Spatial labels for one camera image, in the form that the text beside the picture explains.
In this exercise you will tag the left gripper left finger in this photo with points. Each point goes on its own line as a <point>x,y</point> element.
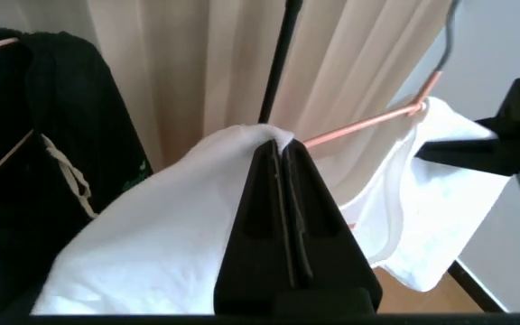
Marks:
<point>251,271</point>

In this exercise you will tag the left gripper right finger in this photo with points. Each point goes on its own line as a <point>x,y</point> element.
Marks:
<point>337,266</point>

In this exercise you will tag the white garment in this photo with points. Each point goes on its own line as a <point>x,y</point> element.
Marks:
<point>151,234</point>

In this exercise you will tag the black garment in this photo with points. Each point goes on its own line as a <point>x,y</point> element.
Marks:
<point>39,113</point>

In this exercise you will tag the black clothes rack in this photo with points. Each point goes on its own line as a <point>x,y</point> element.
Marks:
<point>280,58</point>

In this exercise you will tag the beige curtain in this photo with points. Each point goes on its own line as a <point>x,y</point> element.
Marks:
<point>197,67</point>

